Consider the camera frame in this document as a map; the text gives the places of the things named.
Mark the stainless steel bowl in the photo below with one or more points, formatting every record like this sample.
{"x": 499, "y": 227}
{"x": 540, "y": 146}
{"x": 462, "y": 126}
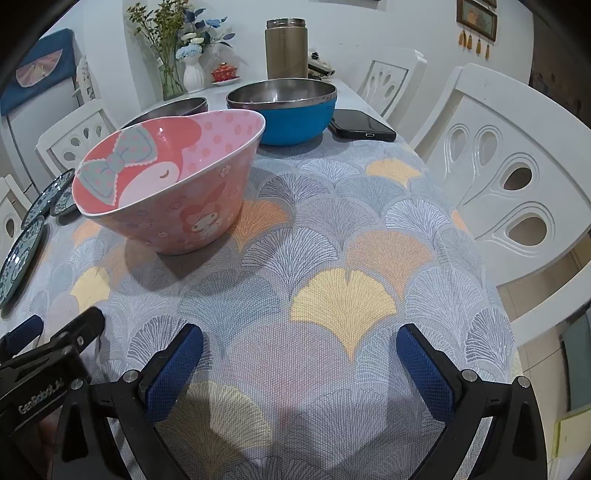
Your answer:
{"x": 175, "y": 108}

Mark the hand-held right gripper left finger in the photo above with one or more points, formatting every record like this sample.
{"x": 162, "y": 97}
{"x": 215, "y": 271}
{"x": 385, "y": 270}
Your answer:
{"x": 173, "y": 374}

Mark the red lidded tea cup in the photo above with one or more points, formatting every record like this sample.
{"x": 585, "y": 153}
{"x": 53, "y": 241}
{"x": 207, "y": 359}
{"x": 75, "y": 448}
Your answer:
{"x": 225, "y": 74}

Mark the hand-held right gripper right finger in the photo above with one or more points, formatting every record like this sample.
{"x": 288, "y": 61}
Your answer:
{"x": 422, "y": 369}

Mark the white ribbed vase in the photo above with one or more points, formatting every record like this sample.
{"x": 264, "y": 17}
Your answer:
{"x": 194, "y": 76}

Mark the pale yellow sheet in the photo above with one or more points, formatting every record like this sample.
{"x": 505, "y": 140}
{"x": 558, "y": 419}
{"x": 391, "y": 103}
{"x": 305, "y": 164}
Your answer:
{"x": 572, "y": 443}

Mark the blue artificial flowers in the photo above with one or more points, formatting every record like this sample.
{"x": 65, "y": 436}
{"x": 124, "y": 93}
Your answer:
{"x": 207, "y": 30}

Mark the dark wooden shelf unit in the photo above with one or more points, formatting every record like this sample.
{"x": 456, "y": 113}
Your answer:
{"x": 558, "y": 69}

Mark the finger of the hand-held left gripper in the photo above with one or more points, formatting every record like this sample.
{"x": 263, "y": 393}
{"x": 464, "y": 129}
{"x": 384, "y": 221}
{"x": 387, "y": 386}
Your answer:
{"x": 81, "y": 328}
{"x": 24, "y": 333}

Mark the glass vase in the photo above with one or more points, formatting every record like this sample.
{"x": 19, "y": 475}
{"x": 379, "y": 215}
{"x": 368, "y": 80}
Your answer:
{"x": 171, "y": 83}

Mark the pink cartoon print bowl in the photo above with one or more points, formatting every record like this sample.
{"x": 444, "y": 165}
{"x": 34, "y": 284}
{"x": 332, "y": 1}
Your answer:
{"x": 184, "y": 207}

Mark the green dried flower bunch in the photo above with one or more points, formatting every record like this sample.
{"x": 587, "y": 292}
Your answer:
{"x": 157, "y": 27}

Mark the fan print table mat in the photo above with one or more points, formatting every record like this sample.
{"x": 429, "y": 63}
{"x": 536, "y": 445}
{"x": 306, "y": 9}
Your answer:
{"x": 323, "y": 258}

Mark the tan thermos flask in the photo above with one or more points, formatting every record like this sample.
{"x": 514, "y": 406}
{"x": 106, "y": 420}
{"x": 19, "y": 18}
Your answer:
{"x": 286, "y": 50}

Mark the blue floral ceramic plate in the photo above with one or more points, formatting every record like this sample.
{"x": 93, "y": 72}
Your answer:
{"x": 18, "y": 258}
{"x": 39, "y": 203}
{"x": 63, "y": 194}

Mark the black smartphone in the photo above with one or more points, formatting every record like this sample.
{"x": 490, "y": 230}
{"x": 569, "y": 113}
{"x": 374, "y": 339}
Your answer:
{"x": 360, "y": 124}

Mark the blue steel bowl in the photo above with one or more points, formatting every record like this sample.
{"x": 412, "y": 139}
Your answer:
{"x": 295, "y": 124}

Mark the blue fan print cloth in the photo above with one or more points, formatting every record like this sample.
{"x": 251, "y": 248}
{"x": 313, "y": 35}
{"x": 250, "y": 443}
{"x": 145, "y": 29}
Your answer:
{"x": 41, "y": 60}

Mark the framed wall picture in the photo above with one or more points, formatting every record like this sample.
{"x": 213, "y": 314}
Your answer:
{"x": 476, "y": 18}

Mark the white carved dining chair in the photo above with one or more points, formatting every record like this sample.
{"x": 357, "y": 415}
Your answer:
{"x": 397, "y": 69}
{"x": 485, "y": 115}
{"x": 55, "y": 138}
{"x": 9, "y": 217}
{"x": 85, "y": 81}

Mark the white cabinet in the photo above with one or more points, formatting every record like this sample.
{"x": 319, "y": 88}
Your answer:
{"x": 18, "y": 143}

